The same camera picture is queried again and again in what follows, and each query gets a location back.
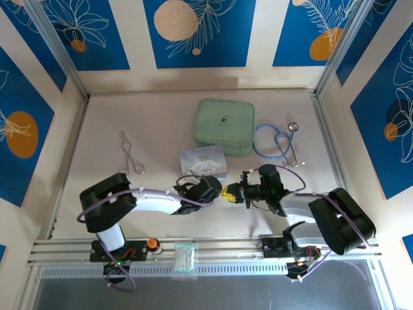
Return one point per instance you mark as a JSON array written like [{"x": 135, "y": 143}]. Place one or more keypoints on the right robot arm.
[{"x": 335, "y": 213}]

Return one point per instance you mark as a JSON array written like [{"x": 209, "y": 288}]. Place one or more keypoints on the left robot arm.
[{"x": 155, "y": 201}]

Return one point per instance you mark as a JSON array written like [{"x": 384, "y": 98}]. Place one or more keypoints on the cartoon print tin box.
[{"x": 203, "y": 161}]

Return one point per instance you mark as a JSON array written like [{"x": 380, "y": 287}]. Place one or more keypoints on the mint green zippered fabric case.
[{"x": 224, "y": 126}]

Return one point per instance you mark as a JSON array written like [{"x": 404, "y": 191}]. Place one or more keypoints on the blue stethoscope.
[{"x": 293, "y": 126}]

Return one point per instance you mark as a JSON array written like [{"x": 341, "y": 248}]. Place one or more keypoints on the clear plastic zip bag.
[{"x": 185, "y": 260}]

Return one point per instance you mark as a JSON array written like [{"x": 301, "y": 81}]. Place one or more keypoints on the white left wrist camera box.
[{"x": 187, "y": 181}]

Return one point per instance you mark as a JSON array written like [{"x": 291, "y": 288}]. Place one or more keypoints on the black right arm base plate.
[{"x": 274, "y": 248}]

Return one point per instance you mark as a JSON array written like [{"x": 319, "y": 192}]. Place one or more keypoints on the aluminium frame rail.
[{"x": 226, "y": 256}]

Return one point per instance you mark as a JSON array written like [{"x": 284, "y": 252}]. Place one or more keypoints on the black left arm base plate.
[{"x": 135, "y": 253}]

